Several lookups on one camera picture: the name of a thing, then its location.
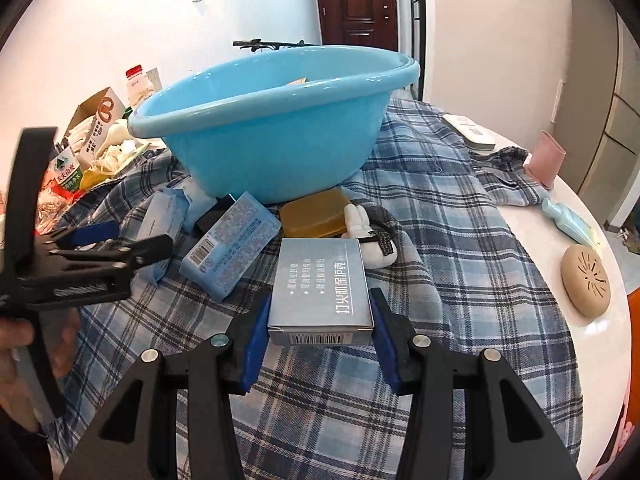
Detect amber soap case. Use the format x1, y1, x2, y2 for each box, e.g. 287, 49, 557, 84
279, 189, 351, 239

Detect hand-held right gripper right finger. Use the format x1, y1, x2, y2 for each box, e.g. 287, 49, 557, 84
368, 287, 583, 480

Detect yellow plastic bag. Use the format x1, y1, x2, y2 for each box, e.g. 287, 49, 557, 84
80, 167, 118, 191

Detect green water label carton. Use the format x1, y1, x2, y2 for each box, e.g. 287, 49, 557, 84
47, 150, 83, 196

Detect small black box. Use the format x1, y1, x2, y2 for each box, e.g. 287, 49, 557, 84
192, 195, 238, 235

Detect white milk bottle red cap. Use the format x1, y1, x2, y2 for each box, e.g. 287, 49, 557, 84
125, 65, 156, 108

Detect beige refrigerator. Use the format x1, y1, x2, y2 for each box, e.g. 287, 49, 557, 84
567, 0, 640, 226

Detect pink cartoon frame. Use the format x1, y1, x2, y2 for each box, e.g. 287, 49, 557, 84
617, 407, 640, 443

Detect silver box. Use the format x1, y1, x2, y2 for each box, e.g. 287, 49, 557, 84
267, 237, 375, 347

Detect open cardboard box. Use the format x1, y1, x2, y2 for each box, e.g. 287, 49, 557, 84
64, 86, 127, 171

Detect brown entrance door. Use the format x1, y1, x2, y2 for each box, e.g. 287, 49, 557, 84
312, 0, 401, 53

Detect white plastic bowl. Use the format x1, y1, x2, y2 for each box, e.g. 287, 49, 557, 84
100, 122, 132, 153

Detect pink cup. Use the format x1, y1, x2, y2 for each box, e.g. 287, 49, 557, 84
522, 131, 567, 191

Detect beige round case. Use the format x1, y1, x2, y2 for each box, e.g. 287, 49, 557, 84
560, 245, 612, 318

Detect pale green tube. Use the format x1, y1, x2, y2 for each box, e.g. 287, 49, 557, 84
541, 197, 603, 251

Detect white tissue pack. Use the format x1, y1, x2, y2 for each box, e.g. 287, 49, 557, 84
134, 192, 185, 283

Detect blue plaid cloth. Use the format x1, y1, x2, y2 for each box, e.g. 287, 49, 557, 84
37, 97, 583, 480

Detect person's left hand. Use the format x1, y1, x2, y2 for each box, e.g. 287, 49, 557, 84
0, 307, 83, 433

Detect blue plastic basin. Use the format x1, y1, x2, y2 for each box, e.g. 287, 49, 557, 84
127, 45, 421, 205

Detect black framed glass door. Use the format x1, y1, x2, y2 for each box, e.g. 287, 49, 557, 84
407, 0, 427, 101

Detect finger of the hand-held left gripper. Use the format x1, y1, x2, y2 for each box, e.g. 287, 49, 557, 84
47, 224, 174, 281
0, 127, 59, 286

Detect white remote control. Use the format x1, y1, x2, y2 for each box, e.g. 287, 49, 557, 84
442, 114, 497, 151

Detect white plush rabbit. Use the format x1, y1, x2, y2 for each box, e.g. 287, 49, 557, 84
342, 202, 398, 267

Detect pile of red snack packets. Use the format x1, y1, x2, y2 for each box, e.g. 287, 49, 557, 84
30, 170, 81, 241

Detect light blue tissue pack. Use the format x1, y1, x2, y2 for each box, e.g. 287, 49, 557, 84
181, 180, 221, 233

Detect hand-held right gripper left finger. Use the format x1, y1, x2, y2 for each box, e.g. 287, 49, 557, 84
60, 295, 272, 480

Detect light blue soap box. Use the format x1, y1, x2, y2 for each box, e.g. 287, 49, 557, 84
179, 191, 282, 303

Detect crumpled white tissues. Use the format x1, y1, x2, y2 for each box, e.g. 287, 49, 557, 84
95, 140, 147, 174

